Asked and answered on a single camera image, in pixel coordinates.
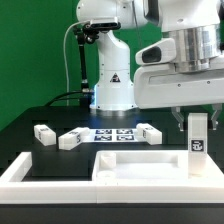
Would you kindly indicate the white U-shaped fence frame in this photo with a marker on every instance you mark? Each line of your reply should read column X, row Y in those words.
column 14, row 190

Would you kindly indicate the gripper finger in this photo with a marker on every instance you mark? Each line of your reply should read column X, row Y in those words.
column 176, row 111
column 217, row 109

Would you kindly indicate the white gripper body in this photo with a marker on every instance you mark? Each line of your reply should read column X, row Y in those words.
column 158, row 83

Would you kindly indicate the white desk tabletop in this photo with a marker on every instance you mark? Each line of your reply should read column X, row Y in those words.
column 148, row 167

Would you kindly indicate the black camera on mount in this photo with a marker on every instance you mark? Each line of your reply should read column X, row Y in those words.
column 92, row 27

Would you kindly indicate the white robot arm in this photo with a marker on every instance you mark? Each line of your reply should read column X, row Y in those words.
column 193, row 24

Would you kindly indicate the marker tag sheet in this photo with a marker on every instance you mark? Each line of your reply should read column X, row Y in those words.
column 113, row 135

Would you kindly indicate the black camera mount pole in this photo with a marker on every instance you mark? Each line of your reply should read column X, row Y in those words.
column 86, row 92

